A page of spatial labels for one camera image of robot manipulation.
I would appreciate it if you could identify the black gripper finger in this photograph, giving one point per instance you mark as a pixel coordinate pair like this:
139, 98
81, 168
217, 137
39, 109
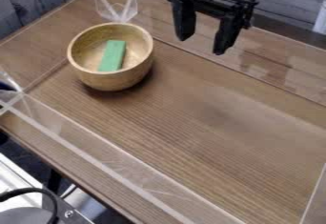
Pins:
185, 18
230, 27

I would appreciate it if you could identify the green rectangular block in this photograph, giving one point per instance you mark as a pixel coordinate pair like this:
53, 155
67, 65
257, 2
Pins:
111, 61

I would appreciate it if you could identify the brown wooden bowl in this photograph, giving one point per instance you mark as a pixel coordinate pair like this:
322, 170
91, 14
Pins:
86, 49

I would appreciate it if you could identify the white object at right edge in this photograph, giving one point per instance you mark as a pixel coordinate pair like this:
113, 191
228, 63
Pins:
320, 24

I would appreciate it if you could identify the clear acrylic front barrier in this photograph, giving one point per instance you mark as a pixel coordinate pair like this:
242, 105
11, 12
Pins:
122, 181

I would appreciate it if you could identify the clear acrylic corner bracket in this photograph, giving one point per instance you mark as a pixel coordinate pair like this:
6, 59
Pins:
117, 12

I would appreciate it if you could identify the grey metal bracket with screw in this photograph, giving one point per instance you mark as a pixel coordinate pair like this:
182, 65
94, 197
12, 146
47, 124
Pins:
67, 213

